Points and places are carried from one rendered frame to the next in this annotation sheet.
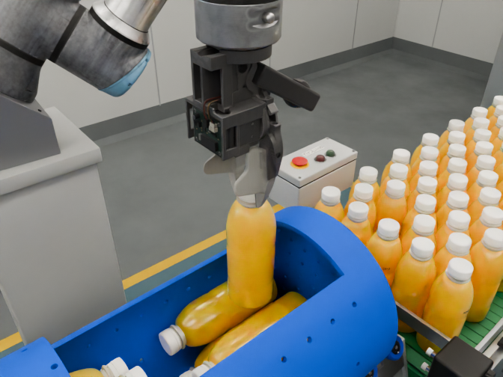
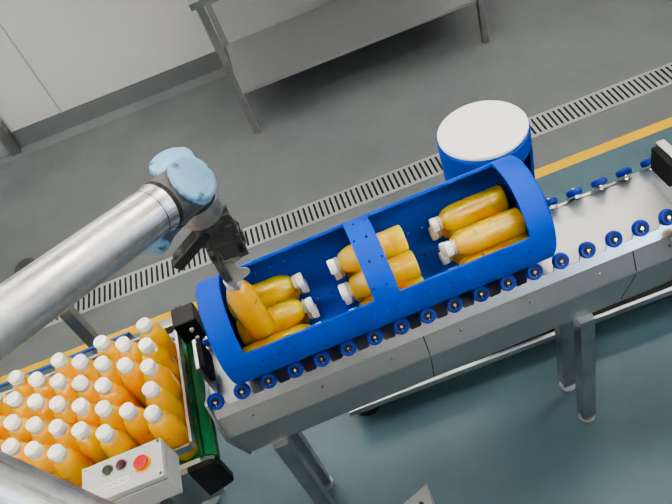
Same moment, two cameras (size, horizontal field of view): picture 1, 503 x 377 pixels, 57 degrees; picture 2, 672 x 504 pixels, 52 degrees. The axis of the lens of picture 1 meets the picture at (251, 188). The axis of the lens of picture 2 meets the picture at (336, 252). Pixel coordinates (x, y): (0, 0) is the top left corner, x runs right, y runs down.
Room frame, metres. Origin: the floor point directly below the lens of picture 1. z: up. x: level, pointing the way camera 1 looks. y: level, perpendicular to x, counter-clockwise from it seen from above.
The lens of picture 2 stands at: (1.22, 0.94, 2.43)
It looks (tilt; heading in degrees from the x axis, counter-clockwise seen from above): 45 degrees down; 221
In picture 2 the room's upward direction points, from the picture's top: 23 degrees counter-clockwise
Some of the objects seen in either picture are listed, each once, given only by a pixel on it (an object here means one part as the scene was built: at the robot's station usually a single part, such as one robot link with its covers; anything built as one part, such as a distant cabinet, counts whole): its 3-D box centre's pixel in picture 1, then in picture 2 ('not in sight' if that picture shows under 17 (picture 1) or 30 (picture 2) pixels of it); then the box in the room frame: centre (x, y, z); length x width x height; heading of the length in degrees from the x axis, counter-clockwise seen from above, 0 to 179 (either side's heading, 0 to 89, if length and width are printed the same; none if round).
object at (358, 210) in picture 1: (358, 211); (150, 389); (0.74, -0.21, 1.09); 0.04 x 0.04 x 0.02
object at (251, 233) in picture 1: (251, 247); (248, 306); (0.51, 0.00, 1.20); 0.07 x 0.07 x 0.19
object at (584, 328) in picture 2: not in sight; (585, 370); (-0.03, 0.66, 0.31); 0.06 x 0.06 x 0.63; 40
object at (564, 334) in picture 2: not in sight; (564, 339); (-0.14, 0.57, 0.31); 0.06 x 0.06 x 0.63; 40
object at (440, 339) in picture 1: (372, 292); (184, 381); (0.64, -0.24, 0.96); 0.40 x 0.01 x 0.03; 40
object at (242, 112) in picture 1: (233, 96); (219, 234); (0.49, 0.02, 1.44); 0.09 x 0.08 x 0.12; 130
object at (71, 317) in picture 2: not in sight; (143, 393); (0.57, -0.71, 0.55); 0.04 x 0.04 x 1.10; 40
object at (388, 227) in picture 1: (388, 228); (148, 366); (0.68, -0.26, 1.09); 0.04 x 0.04 x 0.02
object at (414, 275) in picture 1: (411, 286); (163, 365); (0.63, -0.31, 0.99); 0.07 x 0.07 x 0.19
